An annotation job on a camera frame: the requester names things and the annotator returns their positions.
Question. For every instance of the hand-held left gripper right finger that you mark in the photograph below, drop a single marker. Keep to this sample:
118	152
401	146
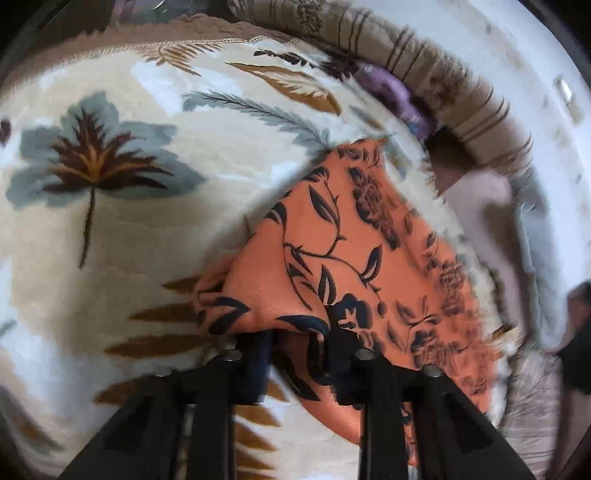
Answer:
344	369

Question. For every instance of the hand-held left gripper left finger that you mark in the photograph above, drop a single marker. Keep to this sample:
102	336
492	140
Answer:
258	369

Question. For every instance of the orange floral blouse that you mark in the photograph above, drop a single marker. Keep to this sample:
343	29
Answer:
332	230

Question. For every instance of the leaf printed blanket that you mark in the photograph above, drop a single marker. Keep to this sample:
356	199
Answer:
138	230

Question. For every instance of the striped floral pillow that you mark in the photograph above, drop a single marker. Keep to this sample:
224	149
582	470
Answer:
531	406

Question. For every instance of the pink bed sheet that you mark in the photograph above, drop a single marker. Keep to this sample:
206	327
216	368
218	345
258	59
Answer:
480	198

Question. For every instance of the grey pillow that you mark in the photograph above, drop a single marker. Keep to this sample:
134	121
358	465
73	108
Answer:
535	240

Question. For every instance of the black garment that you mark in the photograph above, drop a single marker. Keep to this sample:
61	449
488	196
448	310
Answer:
579	360

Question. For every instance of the purple cloth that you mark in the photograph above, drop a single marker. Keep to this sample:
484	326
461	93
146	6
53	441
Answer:
388	87

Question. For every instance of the striped bolster pillow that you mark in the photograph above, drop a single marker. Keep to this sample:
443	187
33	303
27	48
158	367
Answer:
415	60

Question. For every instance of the beige wall switch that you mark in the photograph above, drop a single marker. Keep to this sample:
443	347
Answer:
564	94

